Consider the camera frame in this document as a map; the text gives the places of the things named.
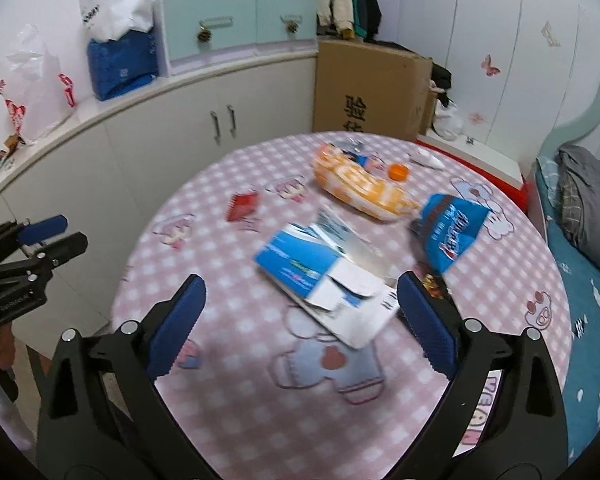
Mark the blue shopping bag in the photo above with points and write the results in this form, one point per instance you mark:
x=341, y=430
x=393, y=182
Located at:
x=121, y=66

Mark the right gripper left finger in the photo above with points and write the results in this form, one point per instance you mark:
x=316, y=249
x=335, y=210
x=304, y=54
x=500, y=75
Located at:
x=101, y=414

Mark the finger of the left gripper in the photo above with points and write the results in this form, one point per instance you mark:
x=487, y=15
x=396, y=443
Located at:
x=38, y=232
x=62, y=251

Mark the brown cardboard box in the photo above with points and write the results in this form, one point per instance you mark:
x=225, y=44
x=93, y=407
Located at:
x=370, y=89

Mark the grey blanket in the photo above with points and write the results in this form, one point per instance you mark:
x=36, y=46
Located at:
x=579, y=193

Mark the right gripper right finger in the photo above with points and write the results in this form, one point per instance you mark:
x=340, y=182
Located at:
x=501, y=416

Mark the white red plastic bag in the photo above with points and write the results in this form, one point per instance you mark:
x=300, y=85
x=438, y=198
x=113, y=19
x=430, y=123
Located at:
x=38, y=94

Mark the blue snack bag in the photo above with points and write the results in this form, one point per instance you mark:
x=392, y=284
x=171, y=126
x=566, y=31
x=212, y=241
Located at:
x=446, y=227

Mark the teal bed sheet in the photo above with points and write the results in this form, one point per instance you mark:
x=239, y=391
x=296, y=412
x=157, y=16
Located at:
x=581, y=392

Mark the mint green drawer unit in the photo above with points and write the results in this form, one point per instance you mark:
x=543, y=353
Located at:
x=194, y=34

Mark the orange bottle cap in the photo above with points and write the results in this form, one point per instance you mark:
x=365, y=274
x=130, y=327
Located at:
x=398, y=172

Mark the small clutter on counter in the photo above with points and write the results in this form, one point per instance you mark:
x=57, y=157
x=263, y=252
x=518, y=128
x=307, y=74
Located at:
x=11, y=144

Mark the white plastic bag on floor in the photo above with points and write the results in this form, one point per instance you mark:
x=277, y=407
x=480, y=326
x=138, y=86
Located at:
x=448, y=123

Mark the red white candy wrapper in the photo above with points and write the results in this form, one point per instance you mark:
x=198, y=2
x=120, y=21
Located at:
x=242, y=205

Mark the white curved cabinet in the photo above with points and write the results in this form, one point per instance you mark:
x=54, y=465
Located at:
x=112, y=165

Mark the blue white carton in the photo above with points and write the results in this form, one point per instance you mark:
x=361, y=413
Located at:
x=334, y=275

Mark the person's left hand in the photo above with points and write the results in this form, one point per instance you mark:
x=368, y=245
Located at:
x=7, y=347

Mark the pink checkered tablecloth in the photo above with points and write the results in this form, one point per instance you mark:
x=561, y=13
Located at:
x=265, y=392

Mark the hanging clothes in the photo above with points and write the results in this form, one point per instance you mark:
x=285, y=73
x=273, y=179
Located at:
x=349, y=19

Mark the orange snack bag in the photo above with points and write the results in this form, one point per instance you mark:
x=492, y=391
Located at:
x=347, y=181

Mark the dark shiny wrapper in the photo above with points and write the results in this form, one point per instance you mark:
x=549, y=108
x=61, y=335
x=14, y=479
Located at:
x=435, y=286

